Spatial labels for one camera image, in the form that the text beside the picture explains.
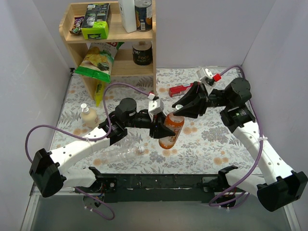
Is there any purple candy packet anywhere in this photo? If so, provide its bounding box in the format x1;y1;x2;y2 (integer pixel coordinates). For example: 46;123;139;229
70;16;84;36

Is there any beige soap pump bottle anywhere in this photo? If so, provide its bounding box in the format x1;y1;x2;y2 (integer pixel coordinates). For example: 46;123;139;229
80;103;100;128

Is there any orange juice bottle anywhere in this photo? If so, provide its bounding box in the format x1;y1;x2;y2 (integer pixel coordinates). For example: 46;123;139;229
158;112;184;149

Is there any green black box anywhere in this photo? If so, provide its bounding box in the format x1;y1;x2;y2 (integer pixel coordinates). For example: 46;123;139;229
81;3;111;40

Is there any tin can orange label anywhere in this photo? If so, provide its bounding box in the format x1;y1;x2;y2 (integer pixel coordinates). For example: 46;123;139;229
134;0;152;32

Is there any green cassava chips bag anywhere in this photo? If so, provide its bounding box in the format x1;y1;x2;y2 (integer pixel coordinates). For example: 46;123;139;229
75;42;124;83

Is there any yellow green snack packet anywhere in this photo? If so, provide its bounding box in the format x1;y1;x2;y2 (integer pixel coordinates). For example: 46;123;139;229
94;80;105;107

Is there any black label jar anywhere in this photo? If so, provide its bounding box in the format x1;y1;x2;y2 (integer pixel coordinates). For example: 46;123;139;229
132;41;153;65

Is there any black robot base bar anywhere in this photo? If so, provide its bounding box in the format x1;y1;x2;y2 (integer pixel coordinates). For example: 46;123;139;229
78;167;229;203

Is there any white orange-bottle cap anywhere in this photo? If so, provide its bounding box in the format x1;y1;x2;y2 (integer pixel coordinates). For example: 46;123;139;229
175;104;183;111

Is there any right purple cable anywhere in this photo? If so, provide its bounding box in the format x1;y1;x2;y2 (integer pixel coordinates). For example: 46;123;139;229
208;64;268;208

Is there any aluminium table edge rail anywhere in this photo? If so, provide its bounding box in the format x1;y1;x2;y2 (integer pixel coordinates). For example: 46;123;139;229
20;182;75;231

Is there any white carton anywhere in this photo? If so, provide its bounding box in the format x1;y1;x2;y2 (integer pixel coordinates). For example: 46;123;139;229
118;0;137;33

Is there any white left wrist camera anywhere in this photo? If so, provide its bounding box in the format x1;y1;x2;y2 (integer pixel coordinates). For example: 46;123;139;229
148;92;164;121

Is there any red toothpaste box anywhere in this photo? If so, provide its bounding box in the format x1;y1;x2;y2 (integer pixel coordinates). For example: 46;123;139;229
168;83;193;97

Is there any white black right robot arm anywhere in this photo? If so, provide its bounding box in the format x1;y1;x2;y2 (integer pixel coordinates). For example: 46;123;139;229
172;77;308;212

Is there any clear bottle lying flat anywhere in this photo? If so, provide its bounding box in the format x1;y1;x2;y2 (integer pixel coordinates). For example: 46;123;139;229
98;135;145;165

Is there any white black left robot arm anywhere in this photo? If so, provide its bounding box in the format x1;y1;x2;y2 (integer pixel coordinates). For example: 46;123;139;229
29;97;174;197

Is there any wooden shelf unit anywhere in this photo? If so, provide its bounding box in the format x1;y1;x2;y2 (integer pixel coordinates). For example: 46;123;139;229
59;0;157;102

